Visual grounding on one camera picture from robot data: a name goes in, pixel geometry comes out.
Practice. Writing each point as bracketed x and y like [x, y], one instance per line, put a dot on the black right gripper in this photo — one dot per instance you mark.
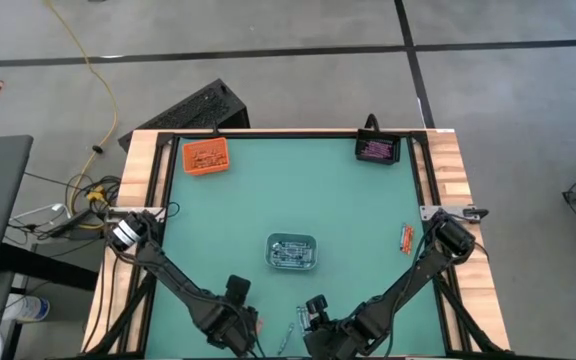
[333, 342]

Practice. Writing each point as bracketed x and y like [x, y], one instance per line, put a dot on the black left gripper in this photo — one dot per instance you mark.
[228, 327]

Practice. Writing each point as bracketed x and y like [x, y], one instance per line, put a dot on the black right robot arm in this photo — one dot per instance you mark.
[418, 274]

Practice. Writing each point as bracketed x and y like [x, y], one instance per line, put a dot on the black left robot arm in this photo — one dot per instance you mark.
[168, 271]

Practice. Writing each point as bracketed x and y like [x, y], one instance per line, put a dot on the clear centre tray with screws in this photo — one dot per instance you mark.
[268, 252]

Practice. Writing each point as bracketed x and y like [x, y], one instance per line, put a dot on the orange plastic basket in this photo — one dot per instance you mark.
[187, 168]

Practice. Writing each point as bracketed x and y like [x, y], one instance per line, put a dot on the black plastic basket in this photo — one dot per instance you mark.
[360, 161]

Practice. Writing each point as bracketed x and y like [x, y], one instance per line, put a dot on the black floor beam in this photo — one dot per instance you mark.
[43, 265]

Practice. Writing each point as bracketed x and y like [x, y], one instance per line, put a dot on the white plastic bottle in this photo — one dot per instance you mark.
[30, 307]

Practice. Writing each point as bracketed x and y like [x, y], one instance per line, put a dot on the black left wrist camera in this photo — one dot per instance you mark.
[238, 290]

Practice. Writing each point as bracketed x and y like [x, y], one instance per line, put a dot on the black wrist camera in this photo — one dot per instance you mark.
[318, 306]
[238, 290]

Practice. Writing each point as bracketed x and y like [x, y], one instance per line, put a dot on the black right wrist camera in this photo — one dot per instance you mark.
[318, 306]

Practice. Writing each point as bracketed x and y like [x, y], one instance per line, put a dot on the silver mounting bracket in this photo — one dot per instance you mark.
[118, 211]
[438, 212]

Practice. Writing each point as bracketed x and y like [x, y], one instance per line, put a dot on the wooden table frame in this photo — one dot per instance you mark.
[140, 150]

